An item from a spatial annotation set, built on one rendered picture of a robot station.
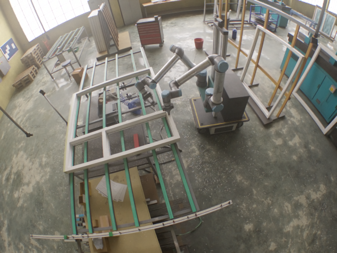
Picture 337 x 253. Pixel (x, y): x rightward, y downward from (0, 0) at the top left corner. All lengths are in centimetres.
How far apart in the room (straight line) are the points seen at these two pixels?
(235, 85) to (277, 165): 153
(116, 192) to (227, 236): 162
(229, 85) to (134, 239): 238
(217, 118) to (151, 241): 204
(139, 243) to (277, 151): 258
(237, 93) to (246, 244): 219
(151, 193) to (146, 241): 72
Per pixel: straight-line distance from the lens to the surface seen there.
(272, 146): 314
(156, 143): 177
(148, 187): 227
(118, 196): 200
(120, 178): 205
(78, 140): 227
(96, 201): 212
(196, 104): 291
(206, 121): 267
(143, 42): 554
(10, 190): 489
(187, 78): 181
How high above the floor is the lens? 244
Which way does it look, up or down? 54 degrees down
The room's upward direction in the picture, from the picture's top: 11 degrees counter-clockwise
